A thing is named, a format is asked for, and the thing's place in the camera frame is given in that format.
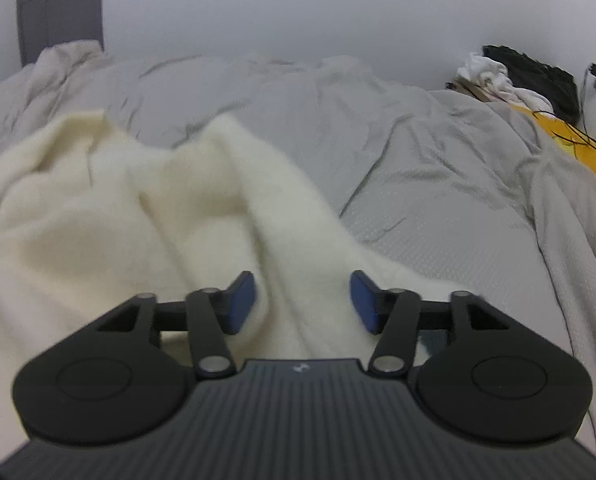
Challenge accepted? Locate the white clothing pile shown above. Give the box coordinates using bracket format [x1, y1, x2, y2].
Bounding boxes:
[456, 53, 554, 113]

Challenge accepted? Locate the black clothing pile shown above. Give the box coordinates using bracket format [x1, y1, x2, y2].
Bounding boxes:
[482, 44, 581, 125]

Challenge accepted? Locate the cream and blue fleece sweater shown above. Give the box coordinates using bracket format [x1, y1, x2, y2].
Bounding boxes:
[0, 112, 455, 460]

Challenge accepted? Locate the yellow pillow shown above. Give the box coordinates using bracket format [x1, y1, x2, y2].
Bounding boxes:
[511, 105, 596, 174]

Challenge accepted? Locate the grey door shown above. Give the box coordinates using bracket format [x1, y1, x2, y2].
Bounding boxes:
[16, 0, 104, 65]

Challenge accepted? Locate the grey bed sheet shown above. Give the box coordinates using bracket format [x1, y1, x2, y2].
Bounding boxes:
[0, 41, 596, 452]

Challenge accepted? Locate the wooden bedside table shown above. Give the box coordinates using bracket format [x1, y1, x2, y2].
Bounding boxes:
[445, 78, 493, 103]

